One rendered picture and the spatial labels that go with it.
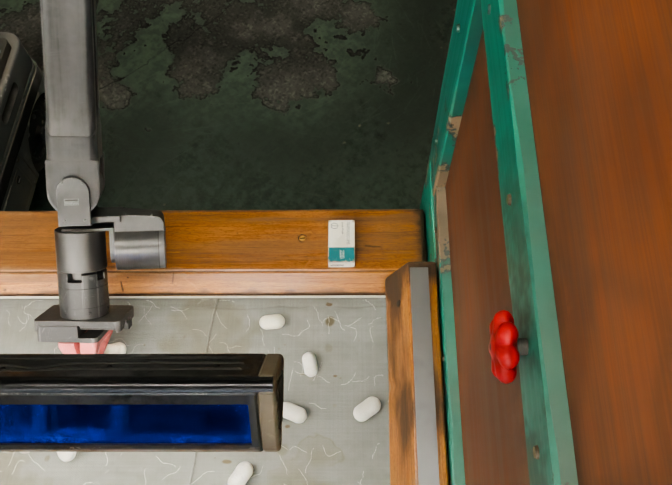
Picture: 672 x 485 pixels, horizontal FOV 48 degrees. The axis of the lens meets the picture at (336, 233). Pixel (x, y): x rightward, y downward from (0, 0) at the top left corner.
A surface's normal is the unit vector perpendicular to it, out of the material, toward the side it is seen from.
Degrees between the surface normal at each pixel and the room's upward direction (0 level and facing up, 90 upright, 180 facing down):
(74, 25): 43
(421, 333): 0
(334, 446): 0
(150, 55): 0
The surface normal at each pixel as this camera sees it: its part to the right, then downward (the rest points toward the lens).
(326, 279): -0.01, 0.33
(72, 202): 0.20, 0.25
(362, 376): -0.02, -0.43
